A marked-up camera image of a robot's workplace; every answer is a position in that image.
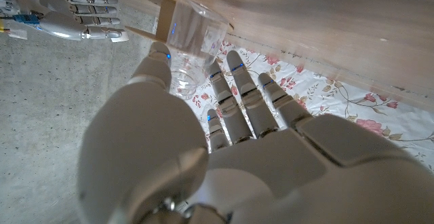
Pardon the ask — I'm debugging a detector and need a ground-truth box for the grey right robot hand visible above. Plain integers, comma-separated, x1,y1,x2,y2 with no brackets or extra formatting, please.
15,0,127,42

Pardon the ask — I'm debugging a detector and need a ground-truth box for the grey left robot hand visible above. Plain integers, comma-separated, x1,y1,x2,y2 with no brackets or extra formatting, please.
76,41,434,224

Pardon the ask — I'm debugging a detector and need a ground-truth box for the floral backdrop cloth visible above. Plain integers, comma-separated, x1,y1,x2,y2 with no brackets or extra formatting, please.
182,40,434,170

